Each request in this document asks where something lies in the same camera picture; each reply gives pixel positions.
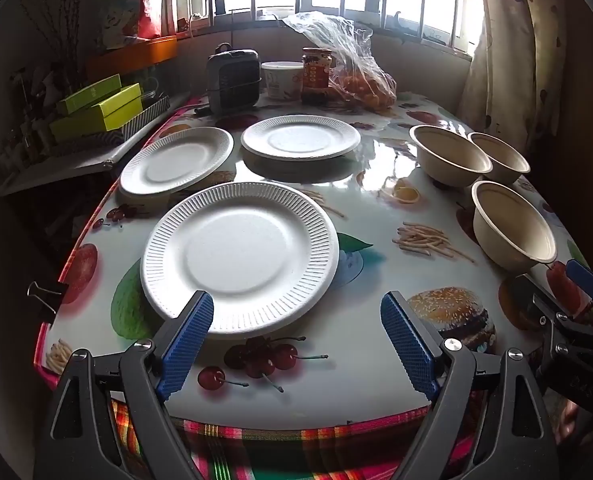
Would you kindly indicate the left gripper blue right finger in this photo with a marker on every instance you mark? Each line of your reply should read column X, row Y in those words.
column 417, row 350

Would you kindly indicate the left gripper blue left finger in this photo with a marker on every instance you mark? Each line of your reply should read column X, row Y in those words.
column 179, row 341

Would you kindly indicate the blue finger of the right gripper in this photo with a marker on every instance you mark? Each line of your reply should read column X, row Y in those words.
column 581, row 276

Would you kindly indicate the beige paper bowl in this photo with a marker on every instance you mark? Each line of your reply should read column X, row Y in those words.
column 508, row 164
column 449, row 158
column 509, row 229

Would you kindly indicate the white paper plate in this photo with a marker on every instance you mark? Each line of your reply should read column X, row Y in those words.
column 175, row 162
column 291, row 138
column 265, row 253

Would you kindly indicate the plaid cloth under table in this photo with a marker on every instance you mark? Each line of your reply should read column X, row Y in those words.
column 362, row 450

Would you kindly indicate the black binder clip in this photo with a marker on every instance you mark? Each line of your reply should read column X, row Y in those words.
column 50, row 297

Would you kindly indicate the fruit print tablecloth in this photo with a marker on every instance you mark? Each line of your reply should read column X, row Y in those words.
column 397, row 230

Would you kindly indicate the patterned beige curtain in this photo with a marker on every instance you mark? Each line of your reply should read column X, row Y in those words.
column 515, row 77

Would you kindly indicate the grey striped tray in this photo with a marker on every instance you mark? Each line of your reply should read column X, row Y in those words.
column 116, row 137

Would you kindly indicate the lower lime green box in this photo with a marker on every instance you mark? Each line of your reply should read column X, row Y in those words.
column 110, row 114

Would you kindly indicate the lime green box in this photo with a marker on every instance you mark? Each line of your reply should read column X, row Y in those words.
column 110, row 114
column 89, row 95

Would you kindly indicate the plastic bag of oranges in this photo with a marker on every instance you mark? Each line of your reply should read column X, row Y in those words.
column 355, row 77

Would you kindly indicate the upper lime green box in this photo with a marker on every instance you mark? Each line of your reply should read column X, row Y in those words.
column 89, row 95

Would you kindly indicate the small grey desk heater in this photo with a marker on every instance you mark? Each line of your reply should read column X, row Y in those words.
column 234, row 79

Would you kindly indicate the red labelled sauce jar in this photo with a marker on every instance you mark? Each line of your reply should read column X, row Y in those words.
column 315, row 81

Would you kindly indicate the orange shelf box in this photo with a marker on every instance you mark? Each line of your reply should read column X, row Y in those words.
column 131, row 58

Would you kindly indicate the red gift bag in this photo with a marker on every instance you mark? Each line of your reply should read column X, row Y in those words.
column 124, row 22

